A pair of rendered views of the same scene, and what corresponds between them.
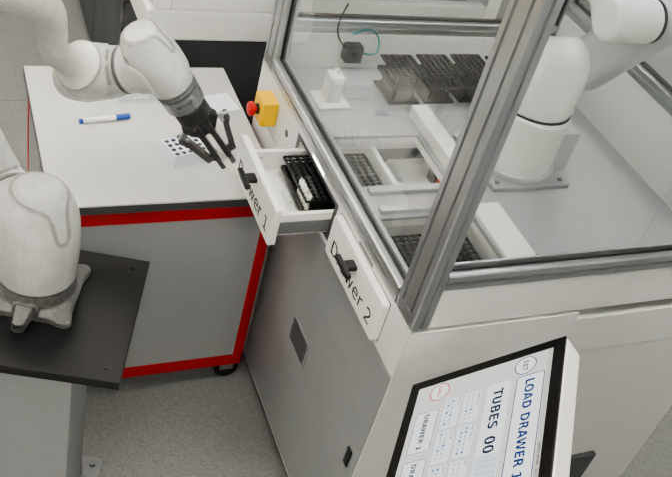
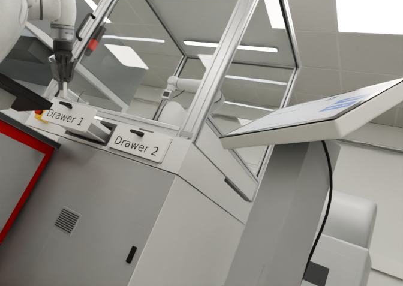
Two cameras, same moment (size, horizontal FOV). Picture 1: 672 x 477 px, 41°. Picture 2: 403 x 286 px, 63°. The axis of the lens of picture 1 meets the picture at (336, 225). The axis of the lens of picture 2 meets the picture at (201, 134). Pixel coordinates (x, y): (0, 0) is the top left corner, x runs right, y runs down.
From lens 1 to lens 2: 1.59 m
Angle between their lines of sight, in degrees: 61
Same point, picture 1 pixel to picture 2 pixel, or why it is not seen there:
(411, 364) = (185, 168)
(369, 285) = (155, 136)
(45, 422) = not seen: outside the picture
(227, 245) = (18, 167)
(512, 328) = (211, 169)
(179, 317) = not seen: outside the picture
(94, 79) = not seen: outside the picture
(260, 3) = not seen: hidden behind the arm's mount
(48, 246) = (14, 14)
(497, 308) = (212, 150)
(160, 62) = (72, 0)
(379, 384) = (165, 184)
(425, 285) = (201, 114)
